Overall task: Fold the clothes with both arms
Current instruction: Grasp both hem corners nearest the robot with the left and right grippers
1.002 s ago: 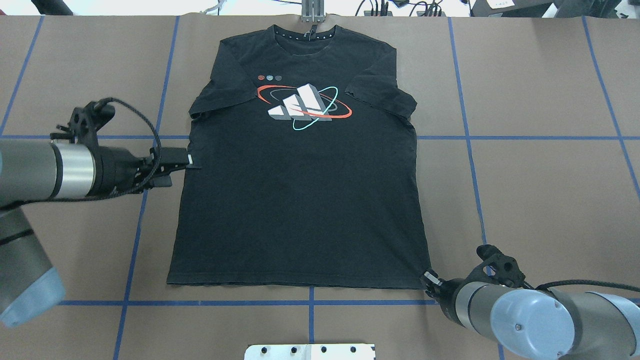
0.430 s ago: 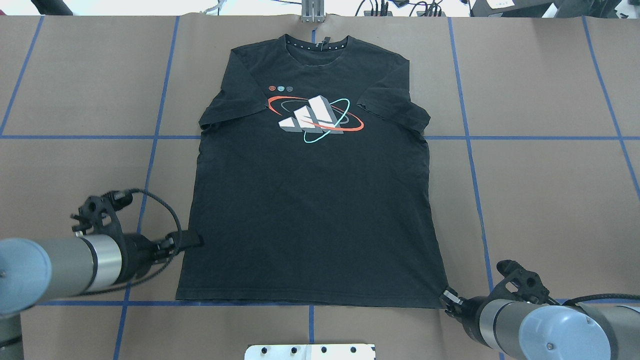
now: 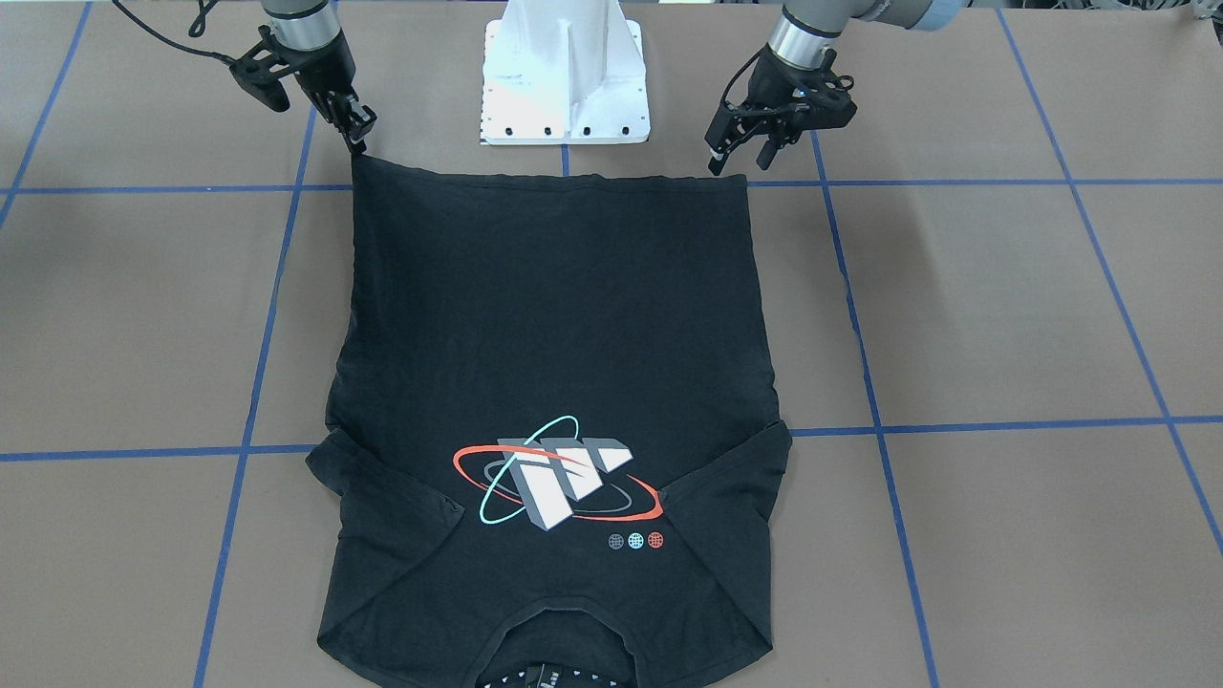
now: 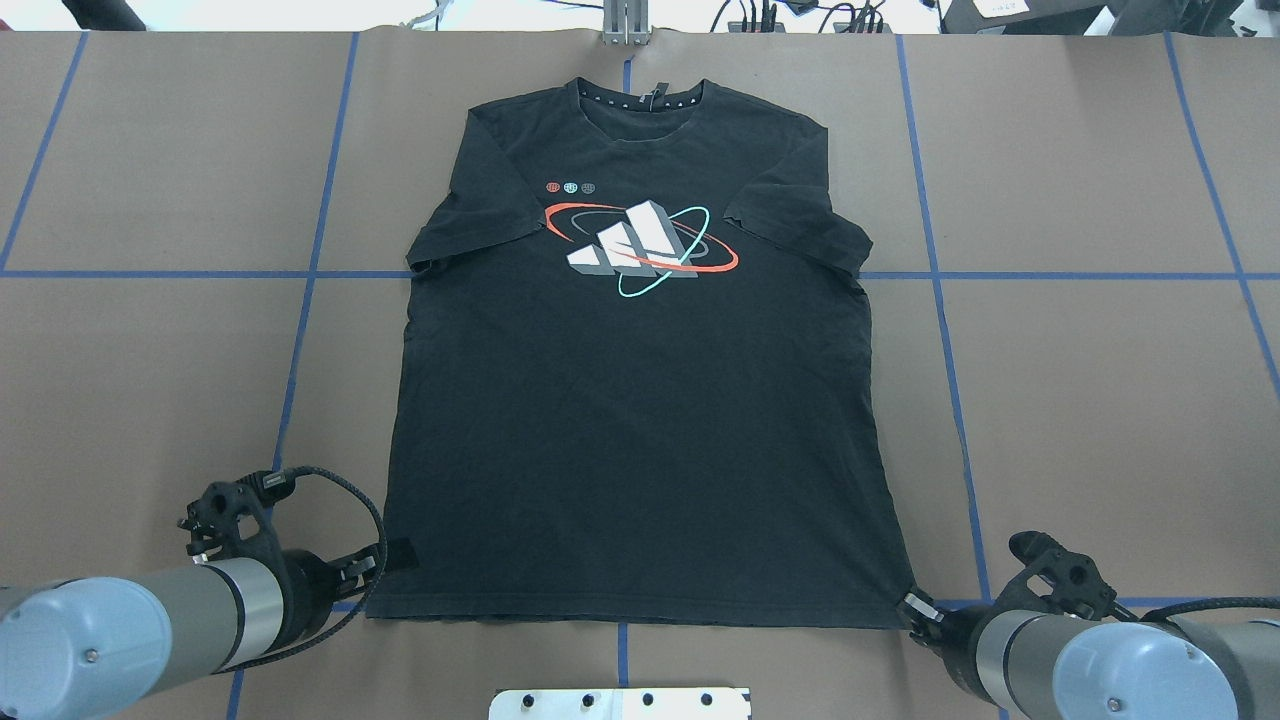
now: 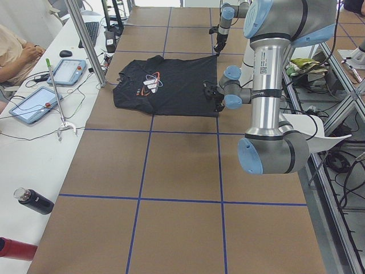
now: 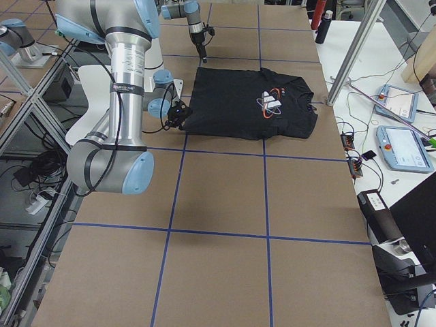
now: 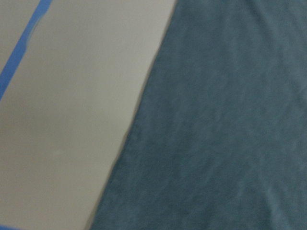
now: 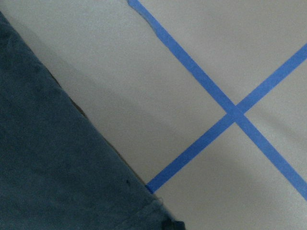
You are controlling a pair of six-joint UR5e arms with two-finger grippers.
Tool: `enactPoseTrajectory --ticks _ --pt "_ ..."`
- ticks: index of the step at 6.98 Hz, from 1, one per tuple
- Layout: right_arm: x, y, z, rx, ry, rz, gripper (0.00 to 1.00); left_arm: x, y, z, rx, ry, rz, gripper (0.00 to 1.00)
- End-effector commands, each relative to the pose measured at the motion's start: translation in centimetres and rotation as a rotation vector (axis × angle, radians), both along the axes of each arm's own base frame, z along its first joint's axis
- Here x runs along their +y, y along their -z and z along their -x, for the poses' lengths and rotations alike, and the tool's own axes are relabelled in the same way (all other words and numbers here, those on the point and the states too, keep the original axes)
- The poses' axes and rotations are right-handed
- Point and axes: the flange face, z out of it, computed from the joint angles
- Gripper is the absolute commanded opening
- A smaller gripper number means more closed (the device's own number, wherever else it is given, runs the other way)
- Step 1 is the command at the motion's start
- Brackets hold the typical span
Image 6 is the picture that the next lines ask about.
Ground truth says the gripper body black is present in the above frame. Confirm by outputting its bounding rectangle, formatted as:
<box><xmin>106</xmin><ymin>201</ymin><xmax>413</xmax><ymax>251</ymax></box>
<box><xmin>163</xmin><ymin>115</ymin><xmax>186</xmax><ymax>130</ymax></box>
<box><xmin>189</xmin><ymin>31</ymin><xmax>206</xmax><ymax>48</ymax></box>

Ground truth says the black graphic t-shirt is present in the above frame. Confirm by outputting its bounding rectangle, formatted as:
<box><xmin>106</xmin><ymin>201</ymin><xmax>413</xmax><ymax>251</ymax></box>
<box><xmin>183</xmin><ymin>67</ymin><xmax>317</xmax><ymax>140</ymax></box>

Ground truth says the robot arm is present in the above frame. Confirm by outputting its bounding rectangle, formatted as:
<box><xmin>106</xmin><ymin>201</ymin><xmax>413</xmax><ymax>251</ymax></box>
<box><xmin>161</xmin><ymin>1</ymin><xmax>207</xmax><ymax>63</ymax></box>
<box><xmin>56</xmin><ymin>1</ymin><xmax>160</xmax><ymax>196</ymax></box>

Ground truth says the white plastic chair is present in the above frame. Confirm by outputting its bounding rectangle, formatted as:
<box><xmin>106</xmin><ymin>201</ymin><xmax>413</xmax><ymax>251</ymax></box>
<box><xmin>65</xmin><ymin>65</ymin><xmax>111</xmax><ymax>146</ymax></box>

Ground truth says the red bottle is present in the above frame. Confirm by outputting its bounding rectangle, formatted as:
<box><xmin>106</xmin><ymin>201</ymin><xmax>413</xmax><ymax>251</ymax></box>
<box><xmin>311</xmin><ymin>0</ymin><xmax>327</xmax><ymax>31</ymax></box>

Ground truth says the black bottle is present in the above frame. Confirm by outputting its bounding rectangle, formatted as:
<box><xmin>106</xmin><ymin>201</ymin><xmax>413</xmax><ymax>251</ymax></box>
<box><xmin>315</xmin><ymin>10</ymin><xmax>333</xmax><ymax>44</ymax></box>

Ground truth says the white power strip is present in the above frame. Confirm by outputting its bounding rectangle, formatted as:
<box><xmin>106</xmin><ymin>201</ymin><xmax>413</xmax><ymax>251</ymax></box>
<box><xmin>26</xmin><ymin>189</ymin><xmax>53</xmax><ymax>215</ymax></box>

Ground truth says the orange circuit board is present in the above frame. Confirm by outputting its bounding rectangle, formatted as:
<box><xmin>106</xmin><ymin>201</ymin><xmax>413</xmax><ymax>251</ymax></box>
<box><xmin>340</xmin><ymin>133</ymin><xmax>363</xmax><ymax>180</ymax></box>

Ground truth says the far teach pendant tablet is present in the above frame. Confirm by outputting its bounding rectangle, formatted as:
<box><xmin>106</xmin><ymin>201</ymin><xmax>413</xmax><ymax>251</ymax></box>
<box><xmin>377</xmin><ymin>84</ymin><xmax>418</xmax><ymax>123</ymax></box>

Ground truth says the teach pendant tablet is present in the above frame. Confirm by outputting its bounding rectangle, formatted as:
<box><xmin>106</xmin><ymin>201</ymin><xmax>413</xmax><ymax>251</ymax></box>
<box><xmin>377</xmin><ymin>84</ymin><xmax>418</xmax><ymax>123</ymax></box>
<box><xmin>376</xmin><ymin>126</ymin><xmax>434</xmax><ymax>173</ymax></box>

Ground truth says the near teach pendant tablet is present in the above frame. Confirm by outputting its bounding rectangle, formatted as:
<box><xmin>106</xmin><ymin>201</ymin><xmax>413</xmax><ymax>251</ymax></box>
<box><xmin>376</xmin><ymin>126</ymin><xmax>434</xmax><ymax>173</ymax></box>

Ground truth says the black box device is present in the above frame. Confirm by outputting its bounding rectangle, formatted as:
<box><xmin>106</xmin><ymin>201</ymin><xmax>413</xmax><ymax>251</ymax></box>
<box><xmin>357</xmin><ymin>189</ymin><xmax>403</xmax><ymax>243</ymax></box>

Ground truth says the black monitor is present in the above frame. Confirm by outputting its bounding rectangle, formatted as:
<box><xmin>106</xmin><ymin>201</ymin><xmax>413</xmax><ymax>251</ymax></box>
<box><xmin>390</xmin><ymin>174</ymin><xmax>436</xmax><ymax>272</ymax></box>

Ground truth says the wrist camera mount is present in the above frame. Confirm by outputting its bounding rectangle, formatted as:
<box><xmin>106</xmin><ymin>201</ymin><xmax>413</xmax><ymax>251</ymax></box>
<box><xmin>203</xmin><ymin>24</ymin><xmax>215</xmax><ymax>37</ymax></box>
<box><xmin>167</xmin><ymin>101</ymin><xmax>193</xmax><ymax>119</ymax></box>

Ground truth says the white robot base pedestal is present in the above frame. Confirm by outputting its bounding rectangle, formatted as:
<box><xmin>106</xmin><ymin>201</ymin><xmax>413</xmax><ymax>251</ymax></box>
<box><xmin>135</xmin><ymin>38</ymin><xmax>183</xmax><ymax>112</ymax></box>

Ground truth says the right black cable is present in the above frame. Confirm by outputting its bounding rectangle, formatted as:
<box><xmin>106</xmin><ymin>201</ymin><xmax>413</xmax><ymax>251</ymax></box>
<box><xmin>73</xmin><ymin>54</ymin><xmax>178</xmax><ymax>197</ymax></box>

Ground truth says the aluminium frame post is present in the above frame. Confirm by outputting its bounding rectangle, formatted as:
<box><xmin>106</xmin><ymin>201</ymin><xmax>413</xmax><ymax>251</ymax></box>
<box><xmin>326</xmin><ymin>0</ymin><xmax>386</xmax><ymax>106</ymax></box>

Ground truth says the grabber stick green handle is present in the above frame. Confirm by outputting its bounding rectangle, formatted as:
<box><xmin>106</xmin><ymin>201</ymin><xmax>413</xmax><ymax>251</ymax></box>
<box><xmin>345</xmin><ymin>80</ymin><xmax>436</xmax><ymax>148</ymax></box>

